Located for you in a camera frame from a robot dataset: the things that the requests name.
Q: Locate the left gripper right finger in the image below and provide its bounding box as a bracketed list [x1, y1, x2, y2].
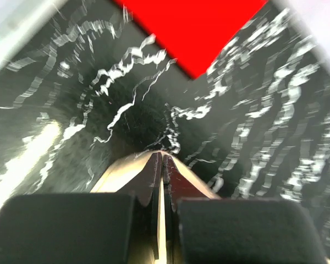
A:
[163, 155, 327, 263]

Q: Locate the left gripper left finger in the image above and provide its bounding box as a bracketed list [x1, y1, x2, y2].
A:
[0, 152, 163, 264]

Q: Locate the beige t shirt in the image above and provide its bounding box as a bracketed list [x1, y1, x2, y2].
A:
[92, 151, 219, 263]

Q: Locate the folded red t shirt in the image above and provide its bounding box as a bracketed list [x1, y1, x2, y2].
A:
[116, 1, 267, 79]

